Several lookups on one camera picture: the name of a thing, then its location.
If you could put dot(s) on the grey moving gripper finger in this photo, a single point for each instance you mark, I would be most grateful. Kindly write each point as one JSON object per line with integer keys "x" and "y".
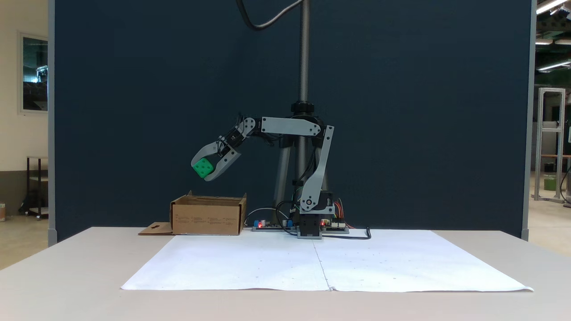
{"x": 203, "y": 152}

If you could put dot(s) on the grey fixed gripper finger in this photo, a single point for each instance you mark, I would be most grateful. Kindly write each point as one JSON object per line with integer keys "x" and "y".
{"x": 223, "y": 167}

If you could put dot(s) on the green die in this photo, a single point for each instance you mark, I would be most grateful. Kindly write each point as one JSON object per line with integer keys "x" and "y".
{"x": 204, "y": 167}

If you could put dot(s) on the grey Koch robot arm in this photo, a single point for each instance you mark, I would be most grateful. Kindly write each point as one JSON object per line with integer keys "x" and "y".
{"x": 316, "y": 174}

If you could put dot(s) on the brown cardboard box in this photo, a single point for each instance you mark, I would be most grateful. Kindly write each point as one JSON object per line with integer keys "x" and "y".
{"x": 207, "y": 218}

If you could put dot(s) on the blue circuit board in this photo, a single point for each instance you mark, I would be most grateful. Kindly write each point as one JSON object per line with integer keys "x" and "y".
{"x": 267, "y": 226}

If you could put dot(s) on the grey tripod stand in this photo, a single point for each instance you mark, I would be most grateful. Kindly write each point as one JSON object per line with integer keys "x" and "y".
{"x": 304, "y": 53}

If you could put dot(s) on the white paper sheet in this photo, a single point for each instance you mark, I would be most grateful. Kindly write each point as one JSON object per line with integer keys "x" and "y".
{"x": 321, "y": 263}

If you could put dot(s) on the dark blue partition panel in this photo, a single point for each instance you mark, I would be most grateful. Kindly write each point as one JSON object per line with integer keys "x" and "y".
{"x": 401, "y": 111}

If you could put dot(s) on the dark shelf cart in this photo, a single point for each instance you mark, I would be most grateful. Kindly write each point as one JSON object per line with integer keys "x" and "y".
{"x": 35, "y": 203}

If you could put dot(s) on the green container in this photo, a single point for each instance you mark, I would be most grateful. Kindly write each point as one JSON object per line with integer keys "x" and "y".
{"x": 550, "y": 183}

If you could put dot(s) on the ceiling strip light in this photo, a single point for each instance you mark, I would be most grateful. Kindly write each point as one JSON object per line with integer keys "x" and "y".
{"x": 551, "y": 5}
{"x": 553, "y": 66}
{"x": 544, "y": 41}

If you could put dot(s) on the framed wall window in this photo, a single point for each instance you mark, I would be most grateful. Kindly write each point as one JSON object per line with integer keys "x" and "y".
{"x": 35, "y": 71}

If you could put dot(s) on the aluminium profile frame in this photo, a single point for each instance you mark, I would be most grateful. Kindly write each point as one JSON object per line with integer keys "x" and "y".
{"x": 541, "y": 133}

